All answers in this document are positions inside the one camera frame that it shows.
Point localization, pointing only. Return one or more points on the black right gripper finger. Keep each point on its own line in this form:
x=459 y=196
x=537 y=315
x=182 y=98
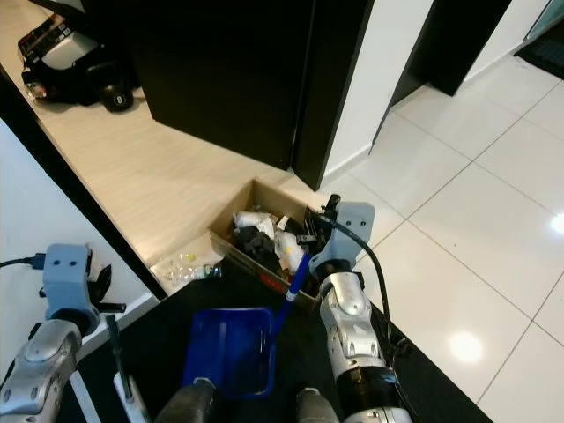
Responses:
x=310 y=231

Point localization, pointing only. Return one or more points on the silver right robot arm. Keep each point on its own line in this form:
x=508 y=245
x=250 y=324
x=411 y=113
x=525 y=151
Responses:
x=352 y=335

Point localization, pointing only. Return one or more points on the black floor mat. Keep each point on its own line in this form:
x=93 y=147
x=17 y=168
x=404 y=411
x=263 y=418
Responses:
x=167 y=335

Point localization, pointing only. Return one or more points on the black crumpled item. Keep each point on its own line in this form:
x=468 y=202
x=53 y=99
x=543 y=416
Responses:
x=257 y=240

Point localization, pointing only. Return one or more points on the crumpled white plastic bag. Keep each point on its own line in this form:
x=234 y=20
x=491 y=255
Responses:
x=251 y=220

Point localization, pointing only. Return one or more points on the brown cardboard box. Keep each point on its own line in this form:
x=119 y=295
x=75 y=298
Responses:
x=242 y=264

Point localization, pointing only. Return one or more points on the clear plastic packaging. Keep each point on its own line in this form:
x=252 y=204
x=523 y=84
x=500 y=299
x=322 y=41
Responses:
x=189 y=266

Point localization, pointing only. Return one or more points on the black rod with white base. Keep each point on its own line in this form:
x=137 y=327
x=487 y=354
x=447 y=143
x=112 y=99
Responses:
x=128 y=397

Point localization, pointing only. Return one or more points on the blue plastic dustpan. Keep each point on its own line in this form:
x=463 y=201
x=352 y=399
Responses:
x=229 y=352

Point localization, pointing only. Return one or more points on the left robot leg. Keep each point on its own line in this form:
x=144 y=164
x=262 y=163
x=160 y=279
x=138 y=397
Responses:
x=185 y=404

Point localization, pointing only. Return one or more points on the robot leg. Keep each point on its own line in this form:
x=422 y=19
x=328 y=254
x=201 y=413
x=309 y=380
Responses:
x=319 y=407
x=185 y=404

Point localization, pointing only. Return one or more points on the right robot leg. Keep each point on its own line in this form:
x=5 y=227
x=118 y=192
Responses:
x=319 y=407

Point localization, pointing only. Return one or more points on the black door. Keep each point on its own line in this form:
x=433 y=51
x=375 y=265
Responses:
x=211 y=70

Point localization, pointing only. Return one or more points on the dark door mat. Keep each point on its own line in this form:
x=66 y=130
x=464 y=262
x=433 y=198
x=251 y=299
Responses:
x=545 y=55

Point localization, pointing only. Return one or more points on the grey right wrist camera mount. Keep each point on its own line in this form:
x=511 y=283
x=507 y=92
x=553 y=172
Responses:
x=351 y=231

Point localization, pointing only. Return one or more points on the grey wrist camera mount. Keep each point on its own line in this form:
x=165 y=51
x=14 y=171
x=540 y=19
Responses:
x=351 y=231
x=66 y=278

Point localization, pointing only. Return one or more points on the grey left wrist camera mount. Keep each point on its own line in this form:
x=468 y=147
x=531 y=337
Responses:
x=66 y=278

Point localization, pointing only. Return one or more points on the black slanted door frame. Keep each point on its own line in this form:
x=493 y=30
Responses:
x=79 y=185

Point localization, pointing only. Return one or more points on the black door frame post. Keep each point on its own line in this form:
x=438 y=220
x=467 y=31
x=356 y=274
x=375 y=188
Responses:
x=330 y=88

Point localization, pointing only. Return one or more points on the black doorway frame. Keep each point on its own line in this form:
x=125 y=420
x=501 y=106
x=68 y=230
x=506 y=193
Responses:
x=449 y=44

